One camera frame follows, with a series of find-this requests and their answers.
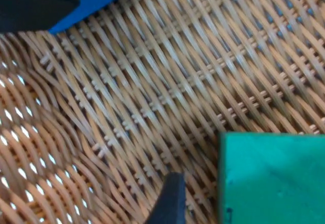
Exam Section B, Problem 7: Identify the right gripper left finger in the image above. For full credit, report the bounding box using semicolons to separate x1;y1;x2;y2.
0;0;81;33

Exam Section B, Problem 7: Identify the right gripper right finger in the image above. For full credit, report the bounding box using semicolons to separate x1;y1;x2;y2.
145;172;186;224

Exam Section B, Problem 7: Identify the green cube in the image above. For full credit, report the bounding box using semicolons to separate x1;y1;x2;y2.
217;131;325;224

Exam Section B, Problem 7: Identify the pale brown wicker basket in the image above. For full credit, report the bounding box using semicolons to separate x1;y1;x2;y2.
0;0;325;224

